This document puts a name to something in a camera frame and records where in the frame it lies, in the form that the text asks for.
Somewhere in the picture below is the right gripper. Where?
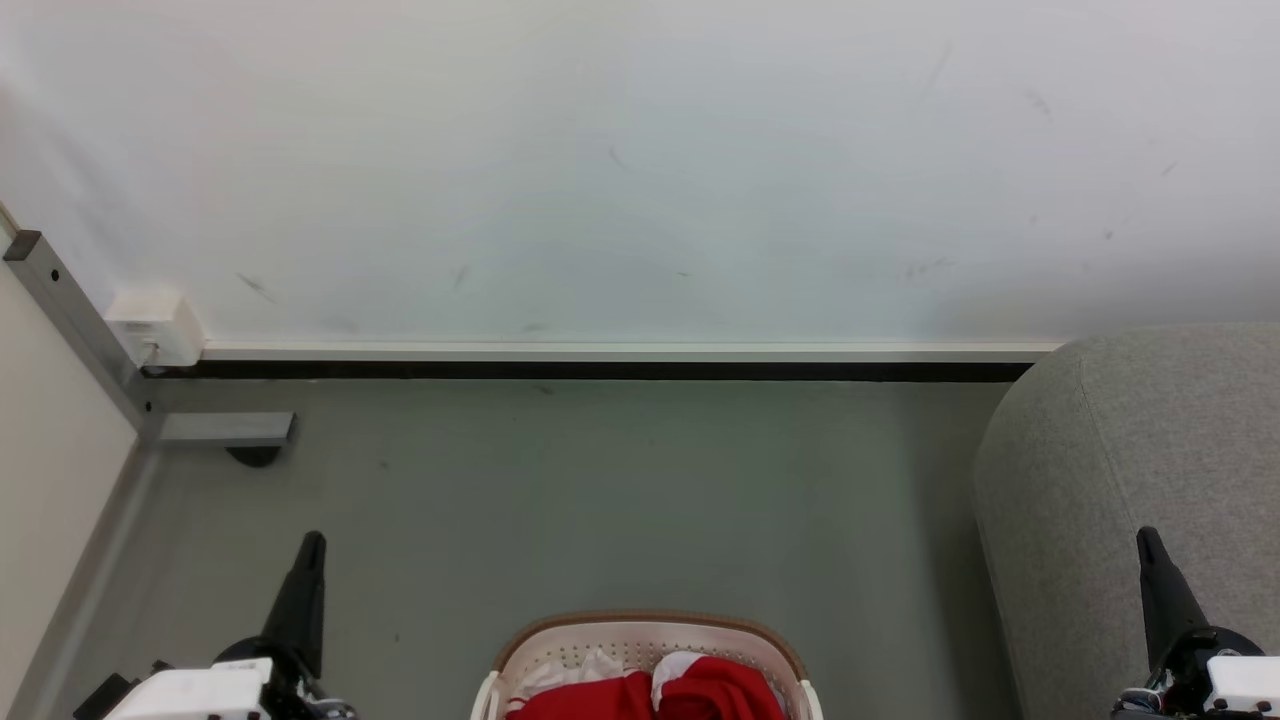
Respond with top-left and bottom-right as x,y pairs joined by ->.
1112,526 -> 1280,720

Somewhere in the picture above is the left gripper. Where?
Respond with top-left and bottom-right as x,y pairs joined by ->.
103,530 -> 357,720

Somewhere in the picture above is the cream plastic laundry basket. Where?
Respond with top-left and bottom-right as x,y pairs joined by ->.
470,611 -> 826,720

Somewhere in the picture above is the grey fabric sofa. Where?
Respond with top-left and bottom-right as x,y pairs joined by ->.
972,322 -> 1280,720

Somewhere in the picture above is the crumpled white cloth red stripe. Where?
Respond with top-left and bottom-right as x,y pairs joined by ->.
520,650 -> 627,697

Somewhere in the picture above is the off-white partition panel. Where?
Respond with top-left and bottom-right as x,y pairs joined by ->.
0,205 -> 141,701

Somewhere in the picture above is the black baseboard strip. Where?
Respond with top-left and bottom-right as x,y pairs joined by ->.
140,360 -> 1037,384

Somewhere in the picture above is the red garment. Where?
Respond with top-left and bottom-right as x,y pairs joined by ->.
505,652 -> 789,720

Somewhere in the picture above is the grey metal frame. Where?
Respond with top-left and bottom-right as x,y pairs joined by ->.
3,230 -> 296,449

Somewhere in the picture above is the white cable duct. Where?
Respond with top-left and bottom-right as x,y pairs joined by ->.
200,340 -> 1067,363

